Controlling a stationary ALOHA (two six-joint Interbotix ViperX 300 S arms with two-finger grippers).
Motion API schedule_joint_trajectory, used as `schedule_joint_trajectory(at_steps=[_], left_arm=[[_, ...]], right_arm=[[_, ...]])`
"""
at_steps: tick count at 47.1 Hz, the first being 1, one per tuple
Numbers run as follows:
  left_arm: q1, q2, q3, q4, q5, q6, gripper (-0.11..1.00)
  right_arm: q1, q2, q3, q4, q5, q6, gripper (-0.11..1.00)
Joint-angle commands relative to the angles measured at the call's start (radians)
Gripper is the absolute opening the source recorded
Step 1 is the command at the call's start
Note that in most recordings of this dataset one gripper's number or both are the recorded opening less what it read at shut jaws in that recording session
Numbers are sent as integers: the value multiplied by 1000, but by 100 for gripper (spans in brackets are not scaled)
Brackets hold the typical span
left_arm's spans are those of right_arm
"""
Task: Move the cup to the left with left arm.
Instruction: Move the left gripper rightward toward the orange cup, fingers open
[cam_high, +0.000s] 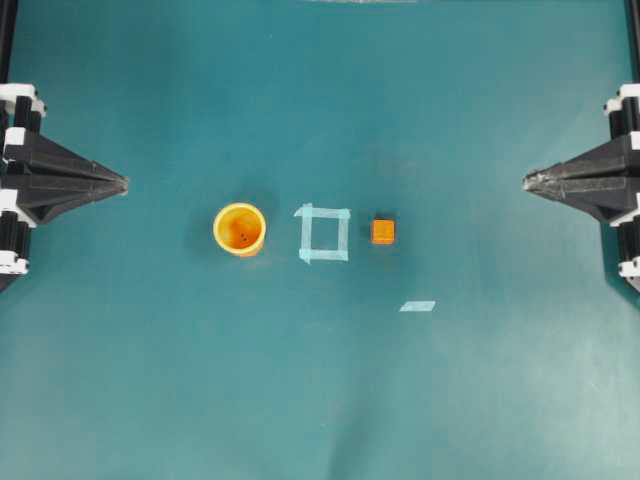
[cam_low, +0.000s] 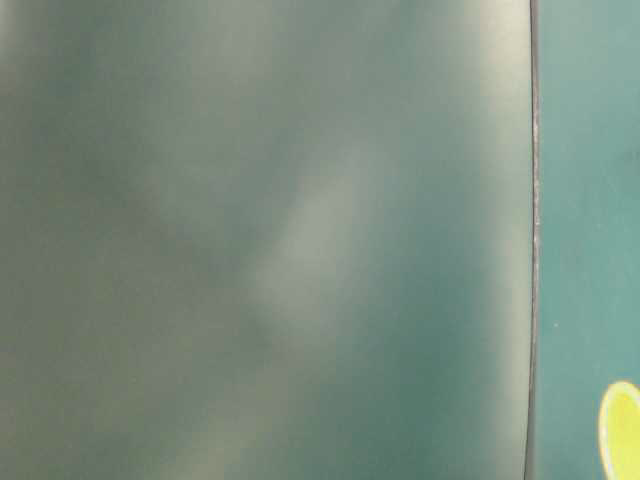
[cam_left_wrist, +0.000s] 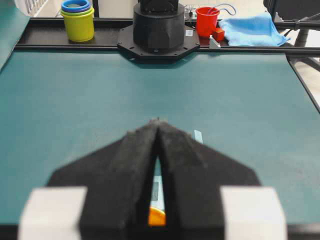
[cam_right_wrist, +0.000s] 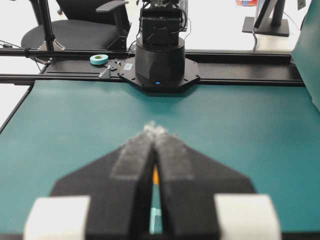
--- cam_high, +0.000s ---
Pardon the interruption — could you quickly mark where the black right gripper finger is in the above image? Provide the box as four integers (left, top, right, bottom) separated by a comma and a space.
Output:
523, 132, 639, 190
523, 177, 639, 224

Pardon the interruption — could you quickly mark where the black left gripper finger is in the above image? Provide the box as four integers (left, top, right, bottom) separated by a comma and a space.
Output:
14, 182, 128, 228
3, 131, 129, 187

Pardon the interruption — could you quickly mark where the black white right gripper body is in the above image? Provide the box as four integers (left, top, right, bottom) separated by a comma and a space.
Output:
602, 82, 640, 294

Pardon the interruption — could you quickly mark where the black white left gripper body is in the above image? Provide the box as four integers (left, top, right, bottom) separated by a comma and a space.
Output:
1, 83, 46, 292

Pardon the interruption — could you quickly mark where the orange yellow plastic cup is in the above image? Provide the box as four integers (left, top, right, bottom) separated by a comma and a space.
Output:
212, 202, 267, 258

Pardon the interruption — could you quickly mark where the light blue tape strip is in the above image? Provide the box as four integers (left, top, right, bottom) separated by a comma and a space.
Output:
399, 300, 436, 313

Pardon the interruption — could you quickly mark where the small orange cube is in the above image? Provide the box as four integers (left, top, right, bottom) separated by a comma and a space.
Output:
371, 218, 396, 245

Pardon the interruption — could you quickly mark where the light blue tape square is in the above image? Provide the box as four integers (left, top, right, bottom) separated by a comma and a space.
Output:
294, 203, 351, 264

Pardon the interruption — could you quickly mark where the green table mat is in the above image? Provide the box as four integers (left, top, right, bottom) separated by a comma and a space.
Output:
1, 1, 639, 479

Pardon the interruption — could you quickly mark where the black left frame post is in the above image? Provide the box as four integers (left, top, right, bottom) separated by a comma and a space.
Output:
0, 0, 18, 84

